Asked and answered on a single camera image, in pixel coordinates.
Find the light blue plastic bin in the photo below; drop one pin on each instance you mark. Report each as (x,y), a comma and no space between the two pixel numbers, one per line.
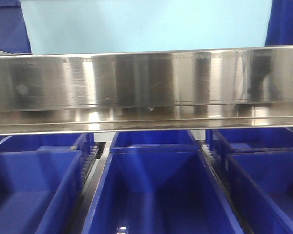
(102,26)

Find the roller track between bins left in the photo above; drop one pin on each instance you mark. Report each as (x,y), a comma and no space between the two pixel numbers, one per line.
(92,171)

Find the roller track between bins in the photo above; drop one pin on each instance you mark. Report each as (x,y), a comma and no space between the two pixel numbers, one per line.
(92,171)
(222,177)

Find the steel shelf front beam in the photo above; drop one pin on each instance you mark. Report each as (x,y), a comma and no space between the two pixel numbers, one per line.
(110,92)

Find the roller track between bins right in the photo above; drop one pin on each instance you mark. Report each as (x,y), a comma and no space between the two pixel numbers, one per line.
(222,177)

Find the dark blue bin rear centre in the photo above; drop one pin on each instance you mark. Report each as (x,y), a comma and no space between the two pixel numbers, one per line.
(149,140)

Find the dark blue bin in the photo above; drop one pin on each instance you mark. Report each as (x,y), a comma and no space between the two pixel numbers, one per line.
(261,187)
(47,142)
(38,190)
(159,193)
(248,140)
(149,140)
(280,25)
(13,33)

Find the dark blue bin front centre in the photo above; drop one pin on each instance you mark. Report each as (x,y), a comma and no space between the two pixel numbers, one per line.
(159,193)

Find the dark blue bin rear left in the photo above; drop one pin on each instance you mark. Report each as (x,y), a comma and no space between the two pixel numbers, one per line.
(47,142)

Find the dark blue bin rear right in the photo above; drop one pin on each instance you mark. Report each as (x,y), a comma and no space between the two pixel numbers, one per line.
(248,140)

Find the dark blue bin front left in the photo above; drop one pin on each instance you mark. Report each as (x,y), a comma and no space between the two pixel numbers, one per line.
(38,190)

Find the dark blue bin front right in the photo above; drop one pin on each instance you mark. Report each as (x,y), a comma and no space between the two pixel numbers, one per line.
(261,187)

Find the dark blue bin upper left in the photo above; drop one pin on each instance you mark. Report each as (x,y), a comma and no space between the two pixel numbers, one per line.
(13,33)

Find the dark blue bin upper right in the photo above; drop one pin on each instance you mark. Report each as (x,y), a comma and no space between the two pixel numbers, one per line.
(280,25)

